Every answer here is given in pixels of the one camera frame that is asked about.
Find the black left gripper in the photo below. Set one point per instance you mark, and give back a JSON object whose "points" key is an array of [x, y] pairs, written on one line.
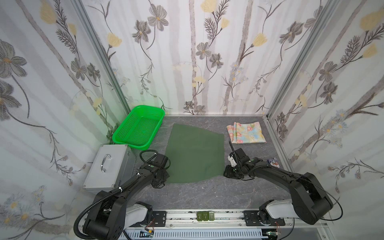
{"points": [[162, 177]]}

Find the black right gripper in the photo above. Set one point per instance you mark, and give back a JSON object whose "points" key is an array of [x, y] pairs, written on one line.
{"points": [[231, 171]]}

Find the floral pastel skirt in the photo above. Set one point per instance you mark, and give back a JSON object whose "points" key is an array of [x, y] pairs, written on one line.
{"points": [[246, 133]]}

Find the dark green skirt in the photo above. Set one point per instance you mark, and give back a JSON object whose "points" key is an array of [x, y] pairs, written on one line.
{"points": [[195, 154]]}

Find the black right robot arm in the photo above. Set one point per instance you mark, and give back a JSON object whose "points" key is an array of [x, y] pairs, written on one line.
{"points": [[308, 200]]}

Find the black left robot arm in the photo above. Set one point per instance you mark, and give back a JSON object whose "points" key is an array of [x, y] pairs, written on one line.
{"points": [[105, 218]]}

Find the green plastic basket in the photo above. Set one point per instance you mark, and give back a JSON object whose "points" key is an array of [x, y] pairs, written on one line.
{"points": [[139, 127]]}

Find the silver metal case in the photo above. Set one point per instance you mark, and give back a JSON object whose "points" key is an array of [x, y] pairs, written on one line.
{"points": [[112, 166]]}

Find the green terminal block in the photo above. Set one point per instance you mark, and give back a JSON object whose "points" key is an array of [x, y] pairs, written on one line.
{"points": [[203, 216]]}

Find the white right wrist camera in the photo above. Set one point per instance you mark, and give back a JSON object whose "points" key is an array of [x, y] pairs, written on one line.
{"points": [[232, 161]]}

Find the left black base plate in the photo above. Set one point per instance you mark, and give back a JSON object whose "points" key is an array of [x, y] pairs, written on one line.
{"points": [[154, 219]]}

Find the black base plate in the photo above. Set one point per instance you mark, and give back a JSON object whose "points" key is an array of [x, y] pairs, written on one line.
{"points": [[257, 219], [154, 219]]}

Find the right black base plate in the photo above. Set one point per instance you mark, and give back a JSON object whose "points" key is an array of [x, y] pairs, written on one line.
{"points": [[257, 219]]}

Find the aluminium mounting rail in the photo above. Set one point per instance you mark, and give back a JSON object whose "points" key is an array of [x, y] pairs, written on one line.
{"points": [[224, 219]]}

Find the white slotted cable duct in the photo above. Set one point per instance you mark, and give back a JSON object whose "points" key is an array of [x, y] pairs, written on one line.
{"points": [[195, 234]]}

